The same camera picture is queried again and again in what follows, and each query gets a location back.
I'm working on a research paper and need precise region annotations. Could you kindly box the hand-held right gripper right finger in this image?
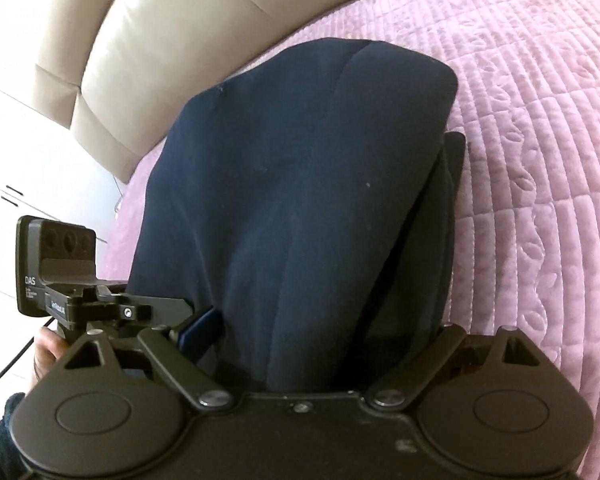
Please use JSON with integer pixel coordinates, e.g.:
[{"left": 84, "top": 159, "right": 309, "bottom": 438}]
[{"left": 365, "top": 324, "right": 546, "bottom": 411}]

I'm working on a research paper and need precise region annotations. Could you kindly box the beige leather headboard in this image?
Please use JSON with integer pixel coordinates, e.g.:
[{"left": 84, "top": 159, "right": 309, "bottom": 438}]
[{"left": 32, "top": 0, "right": 448, "bottom": 186}]

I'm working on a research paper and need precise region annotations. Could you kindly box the pink quilted blanket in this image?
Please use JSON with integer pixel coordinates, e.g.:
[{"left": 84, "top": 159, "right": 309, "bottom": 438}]
[{"left": 102, "top": 0, "right": 600, "bottom": 480}]

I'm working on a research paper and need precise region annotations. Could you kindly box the white cabinet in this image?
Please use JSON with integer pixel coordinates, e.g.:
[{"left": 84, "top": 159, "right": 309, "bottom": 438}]
[{"left": 0, "top": 77, "right": 130, "bottom": 436}]

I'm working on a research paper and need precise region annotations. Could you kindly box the navy white-striped sweatshirt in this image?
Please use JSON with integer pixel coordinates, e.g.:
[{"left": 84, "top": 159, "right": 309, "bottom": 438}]
[{"left": 129, "top": 37, "right": 468, "bottom": 395}]

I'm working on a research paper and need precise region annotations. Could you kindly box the black cable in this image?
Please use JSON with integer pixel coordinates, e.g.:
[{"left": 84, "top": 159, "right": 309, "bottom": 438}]
[{"left": 0, "top": 316, "right": 56, "bottom": 397}]

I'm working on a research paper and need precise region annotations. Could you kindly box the person's left hand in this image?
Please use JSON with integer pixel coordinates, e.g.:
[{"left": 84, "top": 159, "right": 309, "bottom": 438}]
[{"left": 31, "top": 326, "right": 72, "bottom": 382}]

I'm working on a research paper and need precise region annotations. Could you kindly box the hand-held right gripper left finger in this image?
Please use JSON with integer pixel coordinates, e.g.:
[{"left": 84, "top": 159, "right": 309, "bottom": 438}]
[{"left": 60, "top": 306, "right": 236, "bottom": 412}]

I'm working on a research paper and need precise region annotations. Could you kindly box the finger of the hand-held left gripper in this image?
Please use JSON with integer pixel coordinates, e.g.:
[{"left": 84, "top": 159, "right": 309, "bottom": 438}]
[{"left": 96, "top": 284, "right": 195, "bottom": 333}]

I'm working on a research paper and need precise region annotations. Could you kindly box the person's left forearm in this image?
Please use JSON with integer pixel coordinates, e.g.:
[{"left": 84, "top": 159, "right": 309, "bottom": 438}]
[{"left": 0, "top": 392, "right": 30, "bottom": 463}]

